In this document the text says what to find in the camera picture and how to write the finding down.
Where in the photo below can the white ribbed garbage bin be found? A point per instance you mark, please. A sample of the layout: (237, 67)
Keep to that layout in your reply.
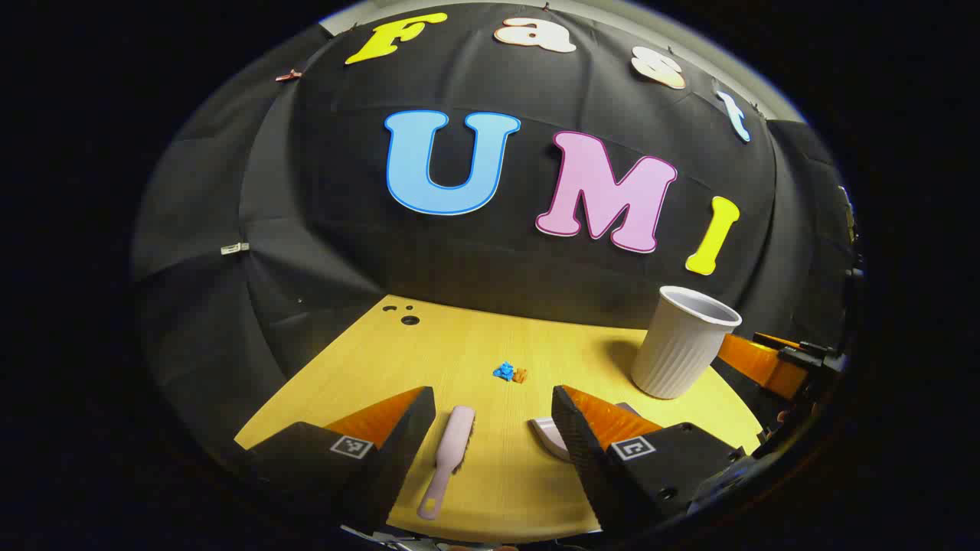
(681, 344)

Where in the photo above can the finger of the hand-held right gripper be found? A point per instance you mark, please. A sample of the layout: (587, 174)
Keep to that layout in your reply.
(773, 341)
(754, 363)

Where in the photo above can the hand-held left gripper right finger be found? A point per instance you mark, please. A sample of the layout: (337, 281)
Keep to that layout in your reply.
(574, 444)

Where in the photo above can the blue paper trash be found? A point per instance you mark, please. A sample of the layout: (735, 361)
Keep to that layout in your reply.
(503, 372)

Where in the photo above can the pink dustpan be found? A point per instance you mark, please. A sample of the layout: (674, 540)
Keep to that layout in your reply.
(550, 436)

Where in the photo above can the orange paper trash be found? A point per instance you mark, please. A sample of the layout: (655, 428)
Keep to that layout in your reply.
(521, 376)

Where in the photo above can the small pink broom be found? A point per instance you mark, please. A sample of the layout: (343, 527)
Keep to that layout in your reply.
(453, 444)

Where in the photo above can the white clip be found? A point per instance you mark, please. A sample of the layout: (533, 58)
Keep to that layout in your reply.
(234, 248)

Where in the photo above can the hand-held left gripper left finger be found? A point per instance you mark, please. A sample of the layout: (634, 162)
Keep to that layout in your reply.
(409, 436)

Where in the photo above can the red clip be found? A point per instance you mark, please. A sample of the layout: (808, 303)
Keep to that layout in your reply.
(289, 76)

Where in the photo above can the black backdrop cloth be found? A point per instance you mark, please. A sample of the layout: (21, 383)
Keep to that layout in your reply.
(344, 229)

